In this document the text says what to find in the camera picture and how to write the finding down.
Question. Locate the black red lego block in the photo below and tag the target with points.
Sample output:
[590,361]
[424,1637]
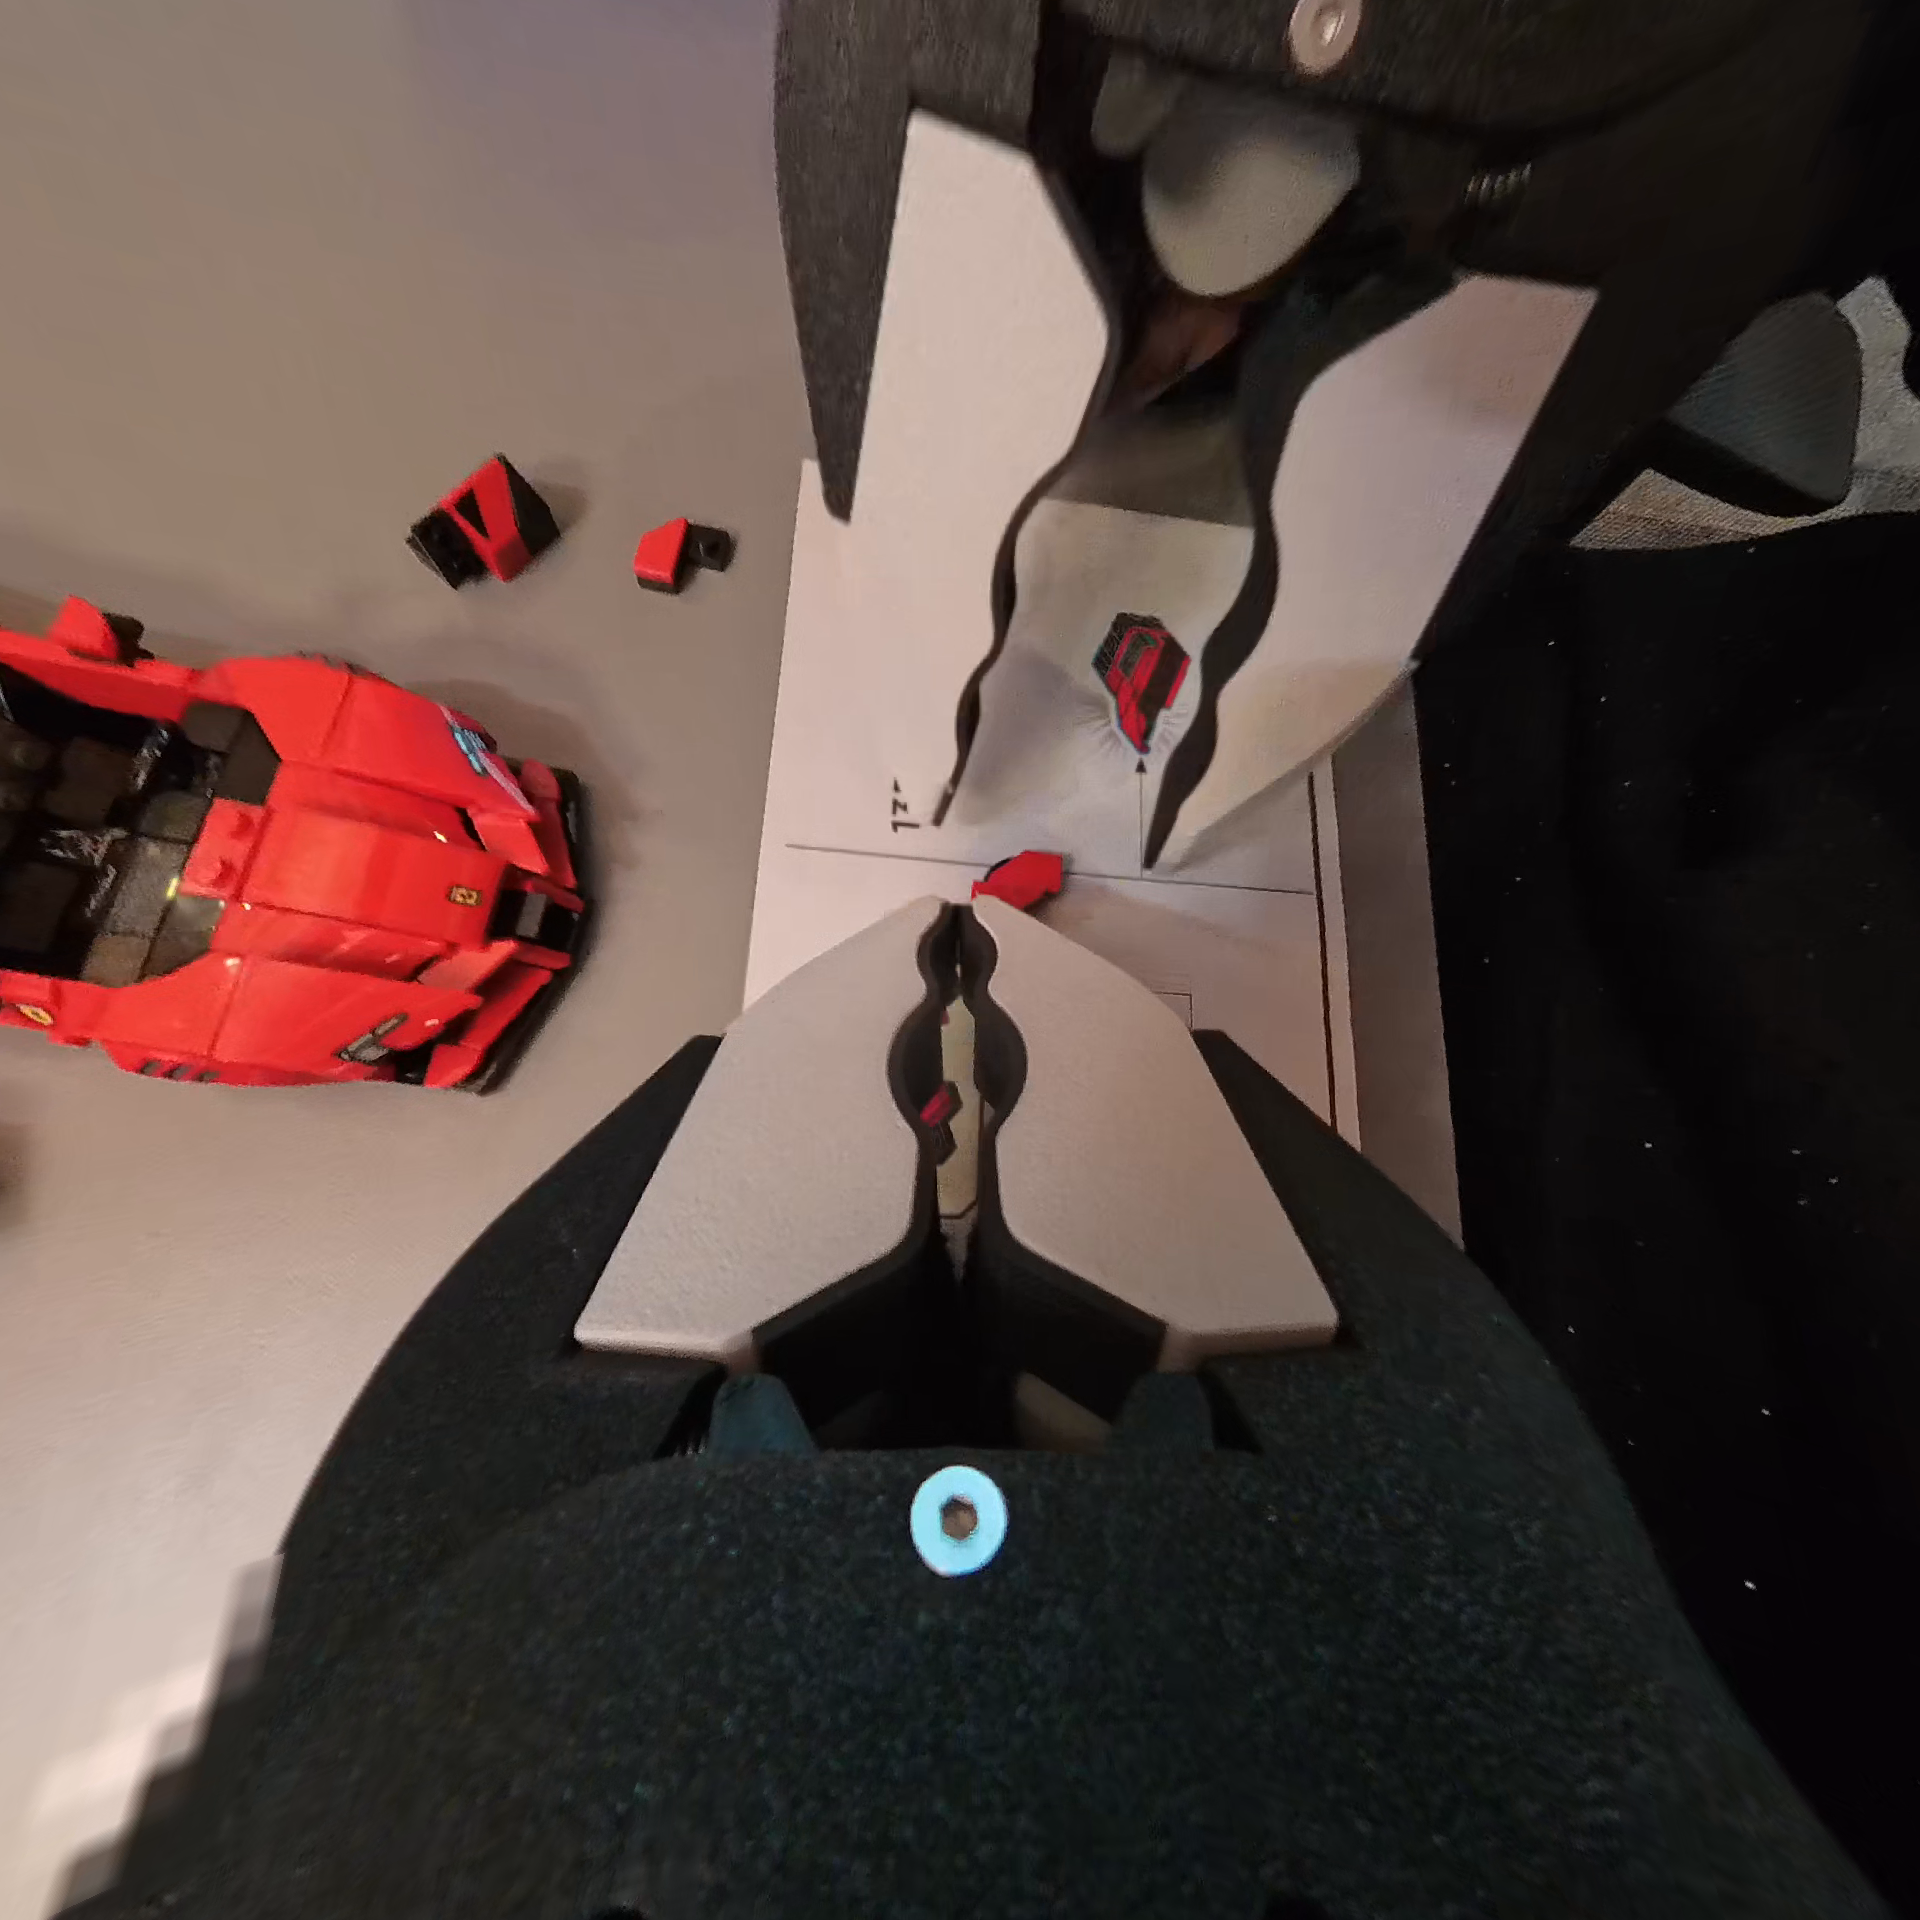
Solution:
[487,520]

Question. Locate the lego instruction booklet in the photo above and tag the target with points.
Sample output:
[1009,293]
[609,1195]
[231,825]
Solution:
[871,661]

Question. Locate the small red lego piece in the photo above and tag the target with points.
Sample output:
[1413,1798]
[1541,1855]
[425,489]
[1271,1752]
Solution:
[664,553]

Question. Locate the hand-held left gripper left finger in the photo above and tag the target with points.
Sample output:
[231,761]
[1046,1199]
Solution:
[751,1186]

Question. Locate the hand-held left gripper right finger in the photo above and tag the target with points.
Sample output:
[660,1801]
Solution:
[1157,1186]

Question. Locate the red lego car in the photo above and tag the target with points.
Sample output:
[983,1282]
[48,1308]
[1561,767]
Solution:
[272,871]

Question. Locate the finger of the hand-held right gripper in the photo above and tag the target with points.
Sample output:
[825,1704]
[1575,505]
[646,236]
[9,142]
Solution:
[960,361]
[1411,480]

